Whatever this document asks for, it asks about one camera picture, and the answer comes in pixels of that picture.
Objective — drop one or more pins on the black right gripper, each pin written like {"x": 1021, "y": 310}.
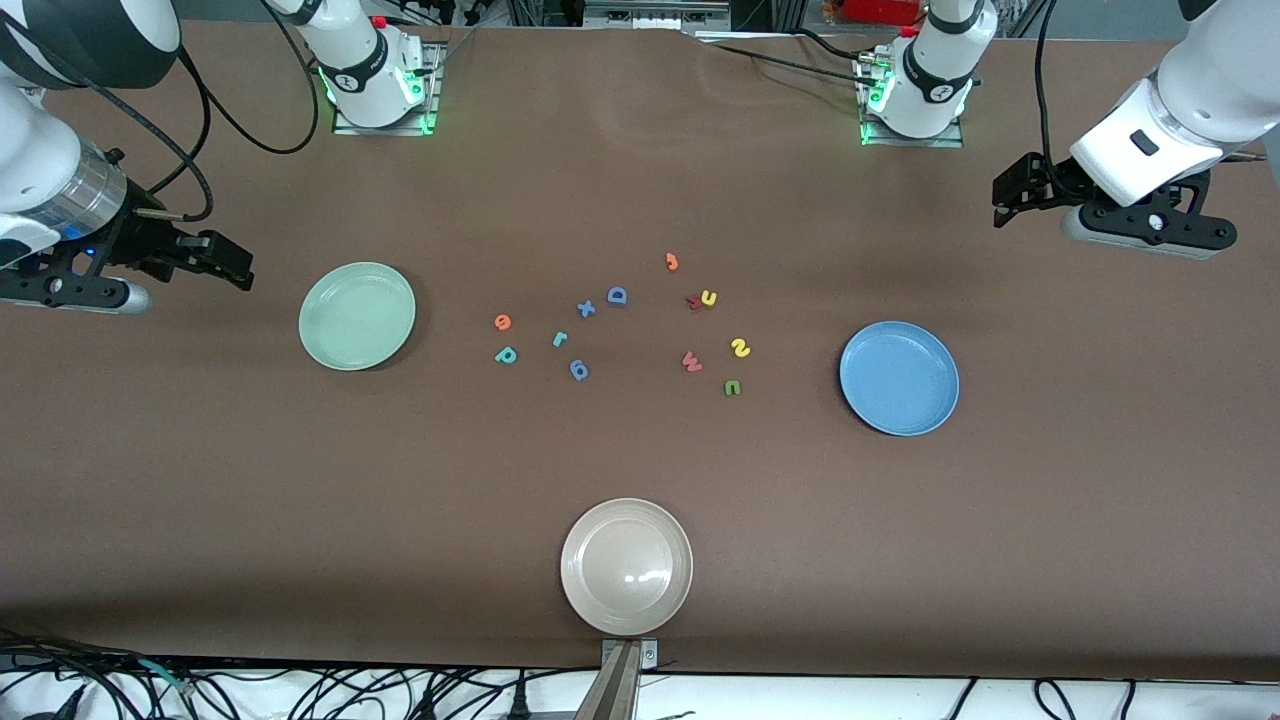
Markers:
{"x": 142, "y": 243}

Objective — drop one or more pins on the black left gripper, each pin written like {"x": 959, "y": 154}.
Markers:
{"x": 1046, "y": 181}

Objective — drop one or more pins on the teal foam letter p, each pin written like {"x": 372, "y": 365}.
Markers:
{"x": 505, "y": 354}

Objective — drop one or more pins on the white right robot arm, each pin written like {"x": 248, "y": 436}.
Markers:
{"x": 60, "y": 40}

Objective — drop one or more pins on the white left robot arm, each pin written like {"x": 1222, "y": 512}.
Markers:
{"x": 1200, "y": 100}

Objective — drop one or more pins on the pale green plate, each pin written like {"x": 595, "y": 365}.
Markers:
{"x": 357, "y": 316}

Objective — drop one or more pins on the blue plate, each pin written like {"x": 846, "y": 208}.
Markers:
{"x": 900, "y": 380}

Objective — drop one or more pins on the red box behind table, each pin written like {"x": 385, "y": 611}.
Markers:
{"x": 880, "y": 10}

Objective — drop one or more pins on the pink foam letter w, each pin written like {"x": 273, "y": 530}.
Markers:
{"x": 691, "y": 363}

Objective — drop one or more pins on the blue foam letter g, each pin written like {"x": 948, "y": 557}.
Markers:
{"x": 579, "y": 371}

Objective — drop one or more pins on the beige plate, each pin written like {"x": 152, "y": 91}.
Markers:
{"x": 626, "y": 567}

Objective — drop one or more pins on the metal camera post bracket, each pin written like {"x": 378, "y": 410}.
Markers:
{"x": 620, "y": 675}

